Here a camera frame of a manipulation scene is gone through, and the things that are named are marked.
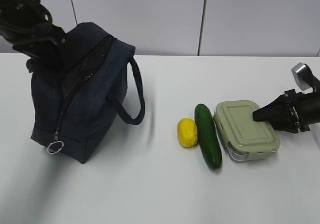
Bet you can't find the navy blue lunch bag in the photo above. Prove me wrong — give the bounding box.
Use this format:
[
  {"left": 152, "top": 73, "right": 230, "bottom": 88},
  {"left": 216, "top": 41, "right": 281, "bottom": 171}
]
[{"left": 26, "top": 22, "right": 145, "bottom": 163}]

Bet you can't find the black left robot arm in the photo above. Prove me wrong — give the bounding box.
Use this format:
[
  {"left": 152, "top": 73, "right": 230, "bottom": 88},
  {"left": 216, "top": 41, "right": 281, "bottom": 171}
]
[{"left": 0, "top": 0, "right": 67, "bottom": 58}]

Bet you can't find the green cucumber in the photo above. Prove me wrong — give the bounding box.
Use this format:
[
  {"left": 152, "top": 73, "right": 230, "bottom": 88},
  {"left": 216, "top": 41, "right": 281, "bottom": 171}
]
[{"left": 194, "top": 103, "right": 222, "bottom": 170}]

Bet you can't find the green lidded glass container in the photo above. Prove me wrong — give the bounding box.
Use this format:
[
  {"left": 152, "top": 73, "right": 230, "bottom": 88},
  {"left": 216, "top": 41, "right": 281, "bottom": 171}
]
[{"left": 213, "top": 100, "right": 281, "bottom": 161}]

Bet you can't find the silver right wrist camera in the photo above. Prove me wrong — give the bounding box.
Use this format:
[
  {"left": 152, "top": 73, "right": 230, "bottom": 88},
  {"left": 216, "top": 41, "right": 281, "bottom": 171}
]
[{"left": 291, "top": 62, "right": 315, "bottom": 91}]

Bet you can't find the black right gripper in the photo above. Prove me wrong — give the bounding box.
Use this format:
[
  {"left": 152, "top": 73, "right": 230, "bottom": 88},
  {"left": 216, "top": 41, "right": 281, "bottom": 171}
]
[{"left": 252, "top": 80, "right": 320, "bottom": 133}]

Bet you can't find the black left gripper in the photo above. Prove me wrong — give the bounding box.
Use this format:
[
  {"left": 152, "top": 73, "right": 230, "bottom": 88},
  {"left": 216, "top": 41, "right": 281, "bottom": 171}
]
[{"left": 0, "top": 0, "right": 67, "bottom": 59}]

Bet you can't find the yellow lemon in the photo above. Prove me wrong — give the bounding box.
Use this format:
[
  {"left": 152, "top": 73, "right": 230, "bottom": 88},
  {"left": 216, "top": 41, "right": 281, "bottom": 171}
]
[{"left": 177, "top": 118, "right": 198, "bottom": 148}]

